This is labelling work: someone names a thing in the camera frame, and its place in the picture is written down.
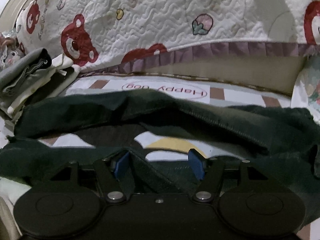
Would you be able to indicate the grey bunny plush toy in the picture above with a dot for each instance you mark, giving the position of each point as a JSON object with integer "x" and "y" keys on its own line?
{"x": 10, "y": 52}

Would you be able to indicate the folded grey clothes stack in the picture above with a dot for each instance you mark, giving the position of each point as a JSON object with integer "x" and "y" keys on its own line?
{"x": 35, "y": 75}

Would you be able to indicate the dark denim jeans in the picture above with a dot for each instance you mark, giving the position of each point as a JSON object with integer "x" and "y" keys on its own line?
{"x": 283, "y": 142}

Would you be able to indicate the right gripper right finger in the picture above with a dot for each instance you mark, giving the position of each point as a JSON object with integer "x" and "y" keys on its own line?
{"x": 209, "y": 172}

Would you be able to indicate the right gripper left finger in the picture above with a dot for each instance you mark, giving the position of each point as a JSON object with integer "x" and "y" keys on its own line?
{"x": 115, "y": 181}

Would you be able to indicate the white bear print quilt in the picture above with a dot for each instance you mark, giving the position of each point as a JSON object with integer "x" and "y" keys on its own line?
{"x": 129, "y": 35}

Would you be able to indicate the floral pastel quilt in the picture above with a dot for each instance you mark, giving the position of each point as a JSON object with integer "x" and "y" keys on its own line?
{"x": 306, "y": 89}

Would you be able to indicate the beige round headboard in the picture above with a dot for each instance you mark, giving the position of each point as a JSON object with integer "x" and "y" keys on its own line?
{"x": 15, "y": 2}

